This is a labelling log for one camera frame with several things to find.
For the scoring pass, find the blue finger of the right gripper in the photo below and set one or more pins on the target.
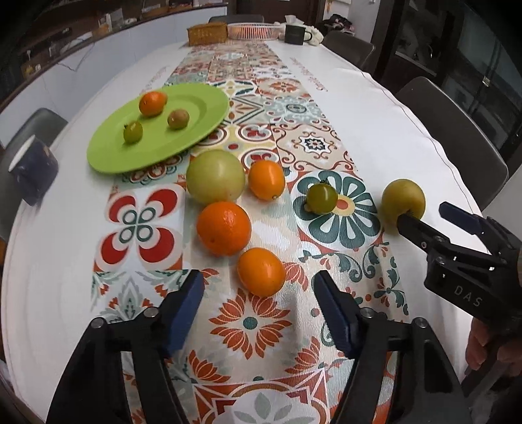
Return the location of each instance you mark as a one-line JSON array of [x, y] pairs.
[[498, 240], [420, 234]]

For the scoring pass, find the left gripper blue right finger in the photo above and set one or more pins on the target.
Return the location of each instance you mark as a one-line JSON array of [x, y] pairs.
[[426, 388]]

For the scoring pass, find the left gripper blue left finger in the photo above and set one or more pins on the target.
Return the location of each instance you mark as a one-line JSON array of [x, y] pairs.
[[92, 387]]

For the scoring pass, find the yellow pear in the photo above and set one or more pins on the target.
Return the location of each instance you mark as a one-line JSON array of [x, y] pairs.
[[402, 197]]

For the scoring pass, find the green tomato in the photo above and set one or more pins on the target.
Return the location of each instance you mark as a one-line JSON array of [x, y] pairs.
[[133, 132], [321, 198]]

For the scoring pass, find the orange mandarin front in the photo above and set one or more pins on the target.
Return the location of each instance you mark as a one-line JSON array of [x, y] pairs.
[[260, 272]]

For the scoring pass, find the orange mandarin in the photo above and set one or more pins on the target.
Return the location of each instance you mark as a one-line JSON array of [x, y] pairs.
[[260, 272], [152, 103]]

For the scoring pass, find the small orange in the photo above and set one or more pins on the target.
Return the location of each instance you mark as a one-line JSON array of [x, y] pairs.
[[266, 180]]

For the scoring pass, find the large orange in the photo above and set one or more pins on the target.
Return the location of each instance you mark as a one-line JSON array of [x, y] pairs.
[[224, 228]]

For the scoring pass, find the large green apple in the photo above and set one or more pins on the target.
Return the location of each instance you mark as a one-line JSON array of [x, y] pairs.
[[215, 175]]

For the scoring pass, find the green tomato front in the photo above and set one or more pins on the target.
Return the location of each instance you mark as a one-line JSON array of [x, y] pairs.
[[133, 132]]

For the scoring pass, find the brown kiwi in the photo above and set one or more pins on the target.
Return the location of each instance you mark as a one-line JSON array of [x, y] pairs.
[[178, 119]]

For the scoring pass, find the white kitchen counter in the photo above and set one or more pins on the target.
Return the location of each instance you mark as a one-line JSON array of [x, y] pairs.
[[67, 85]]

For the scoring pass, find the grey chair right near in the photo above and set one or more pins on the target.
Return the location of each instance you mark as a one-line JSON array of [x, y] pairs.
[[480, 165]]

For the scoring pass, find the patterned table runner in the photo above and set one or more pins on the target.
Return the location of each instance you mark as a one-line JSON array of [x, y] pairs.
[[261, 205]]

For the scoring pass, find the grey chair right far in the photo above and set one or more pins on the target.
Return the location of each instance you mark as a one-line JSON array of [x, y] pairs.
[[349, 47]]

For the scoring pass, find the white plush toy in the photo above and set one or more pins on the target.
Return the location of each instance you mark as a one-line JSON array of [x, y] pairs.
[[294, 20]]

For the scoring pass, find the dark blue mug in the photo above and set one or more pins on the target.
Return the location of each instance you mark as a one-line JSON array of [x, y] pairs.
[[34, 168]]

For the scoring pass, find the black mug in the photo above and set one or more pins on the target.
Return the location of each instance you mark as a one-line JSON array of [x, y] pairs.
[[297, 35]]

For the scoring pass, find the grey chair left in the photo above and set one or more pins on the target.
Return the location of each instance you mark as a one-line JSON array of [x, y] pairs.
[[46, 125]]

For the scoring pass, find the green plate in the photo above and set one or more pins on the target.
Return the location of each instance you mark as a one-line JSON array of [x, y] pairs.
[[108, 153]]

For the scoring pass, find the pink plastic tray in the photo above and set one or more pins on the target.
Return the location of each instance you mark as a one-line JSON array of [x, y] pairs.
[[251, 31]]

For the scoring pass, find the wicker basket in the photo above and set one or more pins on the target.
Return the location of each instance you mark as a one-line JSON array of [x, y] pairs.
[[209, 33]]

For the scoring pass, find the grey chair at head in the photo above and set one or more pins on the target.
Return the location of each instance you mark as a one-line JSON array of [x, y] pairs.
[[238, 18]]

